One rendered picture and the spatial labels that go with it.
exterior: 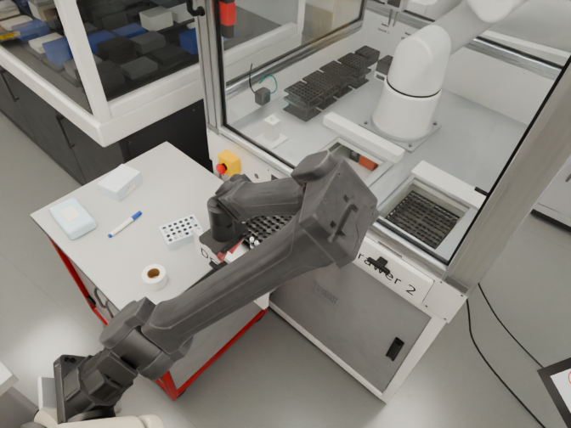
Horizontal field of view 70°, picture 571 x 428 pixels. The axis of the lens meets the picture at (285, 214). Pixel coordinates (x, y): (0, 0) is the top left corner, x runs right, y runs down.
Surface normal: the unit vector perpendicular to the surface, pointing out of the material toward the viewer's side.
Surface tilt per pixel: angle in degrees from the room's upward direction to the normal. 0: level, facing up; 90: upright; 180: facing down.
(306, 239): 74
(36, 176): 0
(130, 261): 0
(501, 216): 90
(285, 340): 0
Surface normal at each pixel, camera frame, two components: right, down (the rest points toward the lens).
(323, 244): -0.14, 0.52
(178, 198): 0.05, -0.67
